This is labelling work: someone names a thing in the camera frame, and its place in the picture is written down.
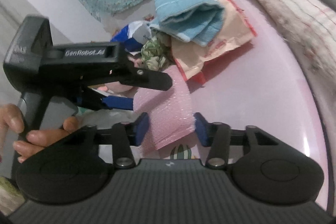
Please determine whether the green floral scrunchie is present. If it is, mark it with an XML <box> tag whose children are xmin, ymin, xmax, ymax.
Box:
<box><xmin>141</xmin><ymin>32</ymin><xmax>173</xmax><ymax>71</ymax></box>

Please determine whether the light blue towel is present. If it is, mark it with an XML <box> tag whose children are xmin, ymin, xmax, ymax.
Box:
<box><xmin>149</xmin><ymin>0</ymin><xmax>225</xmax><ymax>47</ymax></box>

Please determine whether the left hand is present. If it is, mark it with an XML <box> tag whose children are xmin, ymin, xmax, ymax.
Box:
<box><xmin>0</xmin><ymin>103</ymin><xmax>79</xmax><ymax>164</ymax></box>

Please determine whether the pink plush toy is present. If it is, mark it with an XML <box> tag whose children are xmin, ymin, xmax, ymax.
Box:
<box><xmin>97</xmin><ymin>54</ymin><xmax>143</xmax><ymax>98</ymax></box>

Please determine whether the blue white plastic packet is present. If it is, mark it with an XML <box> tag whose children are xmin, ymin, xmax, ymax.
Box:
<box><xmin>110</xmin><ymin>21</ymin><xmax>152</xmax><ymax>52</ymax></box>

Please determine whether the beige red paper bag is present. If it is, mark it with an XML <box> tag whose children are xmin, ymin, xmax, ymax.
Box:
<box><xmin>171</xmin><ymin>0</ymin><xmax>257</xmax><ymax>84</ymax></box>

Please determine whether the rolled beige striped blanket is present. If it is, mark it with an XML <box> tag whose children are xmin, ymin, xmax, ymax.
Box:
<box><xmin>209</xmin><ymin>0</ymin><xmax>336</xmax><ymax>125</ymax></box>

